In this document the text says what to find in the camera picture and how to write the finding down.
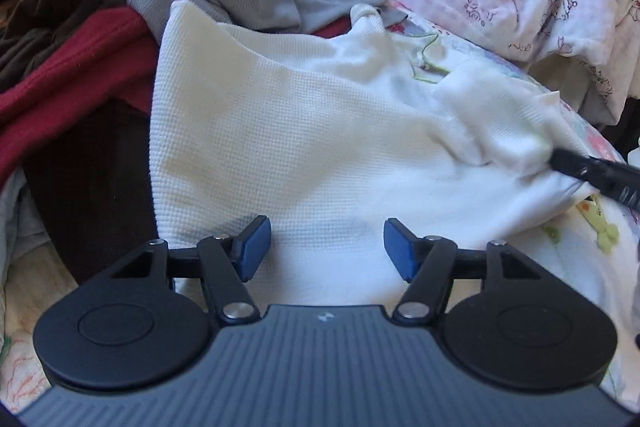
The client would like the dark brown garment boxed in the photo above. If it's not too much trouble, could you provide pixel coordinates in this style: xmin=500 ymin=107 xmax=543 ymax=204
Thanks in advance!
xmin=1 ymin=0 xmax=157 ymax=283

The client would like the red garment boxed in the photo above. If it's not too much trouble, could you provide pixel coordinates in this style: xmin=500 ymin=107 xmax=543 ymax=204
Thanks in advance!
xmin=0 ymin=5 xmax=352 ymax=188

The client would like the floral quilted bedspread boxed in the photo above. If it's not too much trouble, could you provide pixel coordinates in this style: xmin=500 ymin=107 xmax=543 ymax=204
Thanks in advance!
xmin=384 ymin=1 xmax=637 ymax=228

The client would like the pale printed cream garment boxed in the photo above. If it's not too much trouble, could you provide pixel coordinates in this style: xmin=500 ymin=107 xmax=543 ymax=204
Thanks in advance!
xmin=1 ymin=170 xmax=76 ymax=413

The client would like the cream knit baby cardigan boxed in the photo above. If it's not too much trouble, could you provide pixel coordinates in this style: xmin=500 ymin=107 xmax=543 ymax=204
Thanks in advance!
xmin=148 ymin=0 xmax=640 ymax=400

